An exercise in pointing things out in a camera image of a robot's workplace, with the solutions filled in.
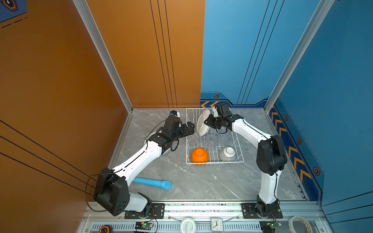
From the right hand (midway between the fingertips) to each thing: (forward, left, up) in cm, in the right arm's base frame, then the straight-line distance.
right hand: (203, 122), depth 93 cm
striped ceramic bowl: (-19, -14, -8) cm, 25 cm away
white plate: (-3, +1, -3) cm, 5 cm away
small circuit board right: (-54, -30, -16) cm, 64 cm away
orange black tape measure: (-55, +48, -11) cm, 74 cm away
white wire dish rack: (-10, -13, -5) cm, 17 cm away
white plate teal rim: (-17, +26, -12) cm, 33 cm away
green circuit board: (-53, +32, -15) cm, 64 cm away
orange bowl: (-21, +3, -7) cm, 22 cm away
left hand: (-9, +9, +8) cm, 15 cm away
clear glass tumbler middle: (-7, -5, -11) cm, 14 cm away
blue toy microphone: (-36, +22, -11) cm, 43 cm away
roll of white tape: (-53, -47, -14) cm, 73 cm away
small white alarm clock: (-53, -4, -13) cm, 55 cm away
